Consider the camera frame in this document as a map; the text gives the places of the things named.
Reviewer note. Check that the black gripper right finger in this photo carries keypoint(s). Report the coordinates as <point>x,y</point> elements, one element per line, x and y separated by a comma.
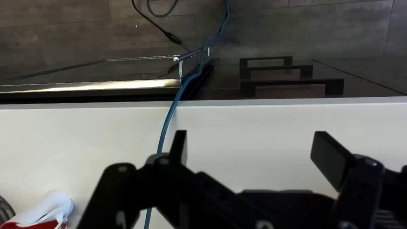
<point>370,195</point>

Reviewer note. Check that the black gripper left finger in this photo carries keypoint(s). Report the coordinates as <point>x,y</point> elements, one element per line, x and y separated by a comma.
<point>185,199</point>

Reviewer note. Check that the dark cabinet drawer fronts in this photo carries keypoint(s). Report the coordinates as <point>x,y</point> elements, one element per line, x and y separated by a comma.
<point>281,77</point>

